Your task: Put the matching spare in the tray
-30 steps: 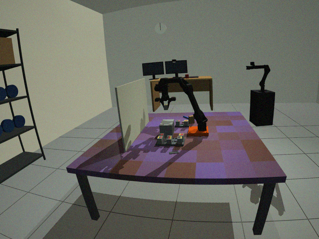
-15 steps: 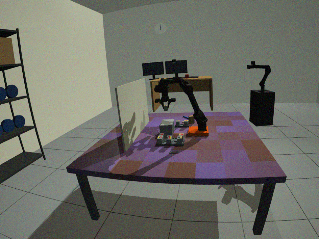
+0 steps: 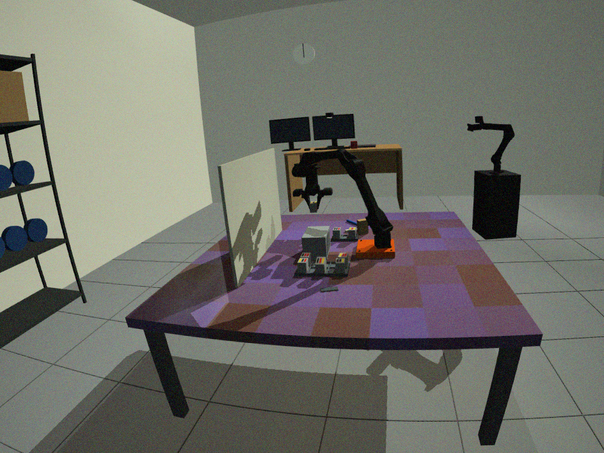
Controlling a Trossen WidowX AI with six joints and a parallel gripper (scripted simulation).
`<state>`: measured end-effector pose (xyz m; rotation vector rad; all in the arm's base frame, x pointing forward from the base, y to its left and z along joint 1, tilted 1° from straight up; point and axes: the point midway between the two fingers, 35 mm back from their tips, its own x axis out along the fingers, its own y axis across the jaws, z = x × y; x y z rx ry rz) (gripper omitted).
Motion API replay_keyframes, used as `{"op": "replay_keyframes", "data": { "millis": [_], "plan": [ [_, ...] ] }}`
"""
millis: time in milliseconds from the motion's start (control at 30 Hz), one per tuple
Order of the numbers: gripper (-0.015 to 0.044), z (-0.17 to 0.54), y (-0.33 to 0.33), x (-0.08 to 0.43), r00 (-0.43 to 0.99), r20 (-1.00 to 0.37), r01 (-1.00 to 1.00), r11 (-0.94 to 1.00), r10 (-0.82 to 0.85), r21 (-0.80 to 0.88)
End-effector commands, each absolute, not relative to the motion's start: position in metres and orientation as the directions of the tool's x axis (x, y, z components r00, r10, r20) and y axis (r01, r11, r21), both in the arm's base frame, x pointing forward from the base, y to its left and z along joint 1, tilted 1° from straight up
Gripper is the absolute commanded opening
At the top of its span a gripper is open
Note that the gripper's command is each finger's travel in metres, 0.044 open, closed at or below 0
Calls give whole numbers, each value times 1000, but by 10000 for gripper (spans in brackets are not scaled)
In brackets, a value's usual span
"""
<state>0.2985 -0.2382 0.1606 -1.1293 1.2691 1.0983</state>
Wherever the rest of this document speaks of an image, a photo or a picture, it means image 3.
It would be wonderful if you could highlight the cream flat panel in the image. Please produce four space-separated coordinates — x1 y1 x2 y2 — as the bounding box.
218 148 282 288

